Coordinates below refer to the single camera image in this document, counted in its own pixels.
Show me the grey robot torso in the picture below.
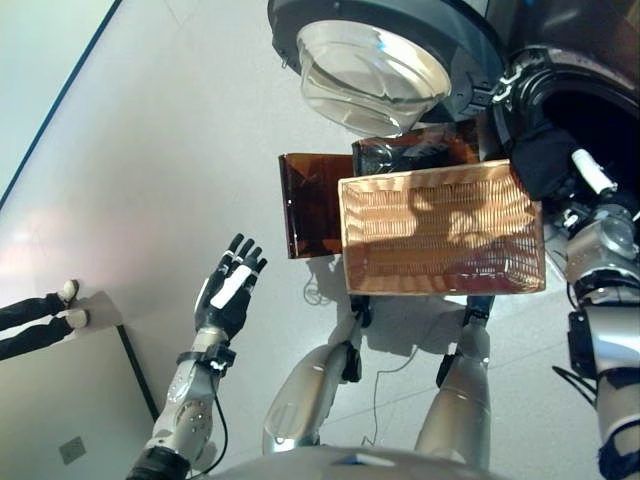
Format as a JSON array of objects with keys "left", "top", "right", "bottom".
[{"left": 214, "top": 446, "right": 506, "bottom": 480}]

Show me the person in dark trousers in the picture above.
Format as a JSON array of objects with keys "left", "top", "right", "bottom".
[{"left": 0, "top": 278, "right": 91, "bottom": 361}]

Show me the round glass washer door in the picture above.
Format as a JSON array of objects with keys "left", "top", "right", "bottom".
[{"left": 266, "top": 0, "right": 507, "bottom": 139}]

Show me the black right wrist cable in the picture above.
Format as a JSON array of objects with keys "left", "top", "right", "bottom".
[{"left": 549, "top": 239, "right": 581, "bottom": 311}]

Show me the white floor cable coil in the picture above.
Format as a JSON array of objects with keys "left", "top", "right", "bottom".
[{"left": 302, "top": 259, "right": 341, "bottom": 307}]

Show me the grey square outlet plate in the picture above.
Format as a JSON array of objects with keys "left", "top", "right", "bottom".
[{"left": 58, "top": 436, "right": 87, "bottom": 466}]

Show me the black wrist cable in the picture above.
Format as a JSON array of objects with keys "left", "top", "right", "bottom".
[
  {"left": 192, "top": 394, "right": 229, "bottom": 474},
  {"left": 549, "top": 239, "right": 581, "bottom": 311}
]

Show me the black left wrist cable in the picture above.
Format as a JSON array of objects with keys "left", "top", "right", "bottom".
[{"left": 192, "top": 394, "right": 229, "bottom": 474}]

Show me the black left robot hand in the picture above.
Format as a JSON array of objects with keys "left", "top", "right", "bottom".
[{"left": 193, "top": 232, "right": 269, "bottom": 346}]

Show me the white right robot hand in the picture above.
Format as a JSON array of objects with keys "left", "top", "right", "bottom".
[{"left": 542, "top": 147, "right": 621, "bottom": 201}]

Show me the brown acrylic stand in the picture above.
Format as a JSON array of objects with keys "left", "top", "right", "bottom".
[{"left": 278, "top": 119, "right": 484, "bottom": 260}]

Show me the wicker laundry basket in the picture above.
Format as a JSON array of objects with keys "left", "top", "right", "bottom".
[{"left": 337, "top": 158, "right": 547, "bottom": 296}]

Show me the black garment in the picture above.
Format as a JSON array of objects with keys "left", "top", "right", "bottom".
[{"left": 509, "top": 127, "right": 581, "bottom": 201}]

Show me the grey front-load washing machine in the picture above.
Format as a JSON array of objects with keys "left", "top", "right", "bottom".
[{"left": 469, "top": 0, "right": 640, "bottom": 241}]

